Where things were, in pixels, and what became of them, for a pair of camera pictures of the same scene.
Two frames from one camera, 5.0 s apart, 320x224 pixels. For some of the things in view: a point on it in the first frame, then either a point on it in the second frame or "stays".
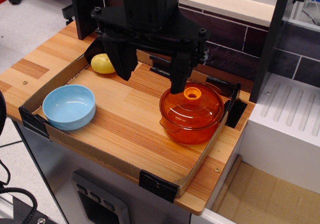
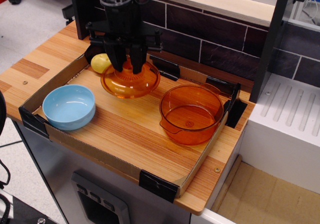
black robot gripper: (151, 18) -> (122, 22)
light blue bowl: (68, 107) stays
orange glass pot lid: (202, 107) -> (126, 84)
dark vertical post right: (264, 66) stays
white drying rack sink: (282, 136) stays
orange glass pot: (192, 117) stays
